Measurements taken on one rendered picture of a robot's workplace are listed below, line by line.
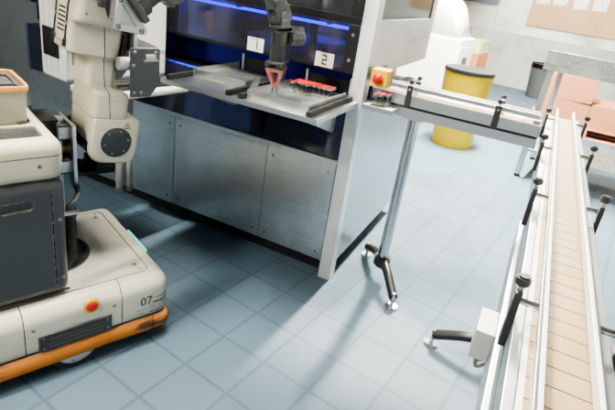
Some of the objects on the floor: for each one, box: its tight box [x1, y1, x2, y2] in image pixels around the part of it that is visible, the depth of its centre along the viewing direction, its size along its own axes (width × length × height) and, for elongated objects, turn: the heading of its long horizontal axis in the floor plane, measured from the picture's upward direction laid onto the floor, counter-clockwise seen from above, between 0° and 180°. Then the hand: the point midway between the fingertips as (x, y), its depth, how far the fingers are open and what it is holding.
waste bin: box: [525, 61, 547, 100], centre depth 806 cm, size 44×43×55 cm
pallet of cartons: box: [532, 71, 615, 146], centre depth 607 cm, size 128×94×69 cm
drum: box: [431, 63, 496, 150], centre depth 476 cm, size 47×47×74 cm
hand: (275, 84), depth 184 cm, fingers closed, pressing on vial
